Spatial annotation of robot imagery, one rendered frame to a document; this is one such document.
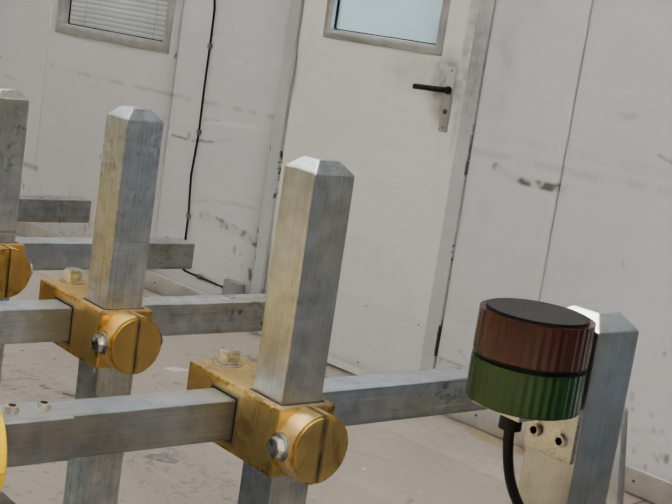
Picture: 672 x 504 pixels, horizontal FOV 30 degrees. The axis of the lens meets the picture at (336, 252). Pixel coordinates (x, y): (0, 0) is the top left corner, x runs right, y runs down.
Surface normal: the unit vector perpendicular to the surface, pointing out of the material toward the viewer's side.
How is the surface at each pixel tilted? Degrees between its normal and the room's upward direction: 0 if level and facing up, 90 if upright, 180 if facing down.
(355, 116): 90
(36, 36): 90
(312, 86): 90
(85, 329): 90
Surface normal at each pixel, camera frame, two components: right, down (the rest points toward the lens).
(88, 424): 0.62, 0.23
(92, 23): -0.71, 0.02
